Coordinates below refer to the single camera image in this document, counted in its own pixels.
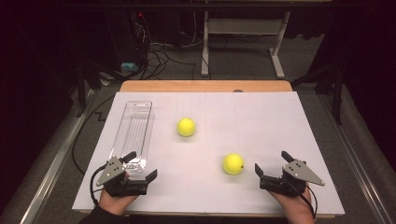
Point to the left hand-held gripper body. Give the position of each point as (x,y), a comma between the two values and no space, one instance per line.
(124,186)

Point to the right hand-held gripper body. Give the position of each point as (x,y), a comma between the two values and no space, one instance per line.
(280,185)

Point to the clear plastic container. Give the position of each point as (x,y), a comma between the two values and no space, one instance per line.
(134,130)

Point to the yellow tennis ball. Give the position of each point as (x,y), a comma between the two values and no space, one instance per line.
(233,164)
(186,127)

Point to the person's left hand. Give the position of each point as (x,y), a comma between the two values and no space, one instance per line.
(115,204)

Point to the person's right hand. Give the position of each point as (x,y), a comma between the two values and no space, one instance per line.
(293,206)

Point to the white board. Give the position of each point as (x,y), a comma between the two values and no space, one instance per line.
(211,193)

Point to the black stand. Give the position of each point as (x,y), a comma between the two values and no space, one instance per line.
(337,93)
(81,90)

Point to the teal small box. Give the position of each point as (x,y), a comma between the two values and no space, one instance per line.
(129,66)

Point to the wooden table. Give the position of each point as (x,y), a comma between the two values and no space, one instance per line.
(202,86)

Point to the dark computer tower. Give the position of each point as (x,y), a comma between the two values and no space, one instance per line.
(124,34)

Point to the white metal stand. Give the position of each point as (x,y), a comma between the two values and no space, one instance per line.
(243,26)

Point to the metal floor rail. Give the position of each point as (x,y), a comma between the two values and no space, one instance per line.
(358,174)
(46,175)

